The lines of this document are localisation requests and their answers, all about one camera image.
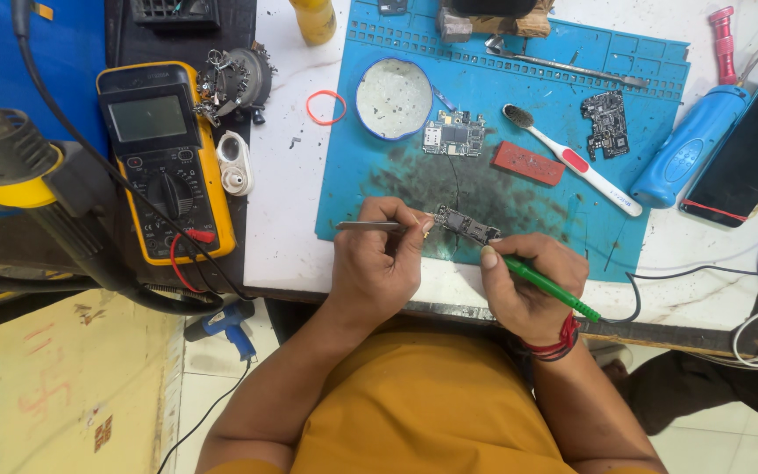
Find blue panel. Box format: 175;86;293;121
0;0;111;221

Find black smartphone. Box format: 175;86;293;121
679;61;758;229

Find black grille box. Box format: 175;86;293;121
129;0;221;32

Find wooden block with hammer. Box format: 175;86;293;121
436;0;555;44

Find blue silicone repair mat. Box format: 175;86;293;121
315;0;692;284

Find red eraser block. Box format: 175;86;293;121
490;140;567;188

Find metal spudger tool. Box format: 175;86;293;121
483;35;651;90

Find green soldering iron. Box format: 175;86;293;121
492;240;602;324

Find person's left hand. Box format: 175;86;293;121
328;196;436;314

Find black glue gun cable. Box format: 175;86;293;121
155;359;253;474

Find green phone circuit board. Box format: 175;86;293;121
422;109;487;158

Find black multimeter probe lead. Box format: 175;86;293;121
12;0;256;302

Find yellow digital multimeter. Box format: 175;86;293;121
96;61;237;267

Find black soldering iron cable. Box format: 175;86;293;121
599;264;758;325

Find hot air gun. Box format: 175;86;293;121
0;56;225;316

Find pink screwdriver handle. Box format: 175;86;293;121
708;6;739;87

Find yellow bottle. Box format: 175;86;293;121
288;0;338;47

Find blue glue gun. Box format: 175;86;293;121
183;299;259;363

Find red thread wristband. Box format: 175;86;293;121
519;311;583;363

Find round white blue-rimmed tin dish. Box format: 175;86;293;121
354;57;434;142

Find blue plastic bottle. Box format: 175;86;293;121
629;84;752;210

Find yellow cardboard box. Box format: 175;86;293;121
0;288;186;474

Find black phone circuit board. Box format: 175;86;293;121
580;90;631;163

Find white and red toothbrush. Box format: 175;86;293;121
501;103;644;218

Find small dark phone circuit board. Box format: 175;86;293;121
433;204;504;246

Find metal rotary switch part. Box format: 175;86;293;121
193;41;279;128

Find person's right hand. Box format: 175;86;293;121
481;232;591;343

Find red multimeter probe lead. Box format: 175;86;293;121
169;228;217;294

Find small blue flex strip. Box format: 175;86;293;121
432;85;460;113

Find yellow shirt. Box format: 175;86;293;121
204;321;666;474

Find orange rubber band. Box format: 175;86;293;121
306;90;348;126

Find metal tweezers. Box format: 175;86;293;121
336;221;414;233

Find small white plastic case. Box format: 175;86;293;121
216;130;255;198

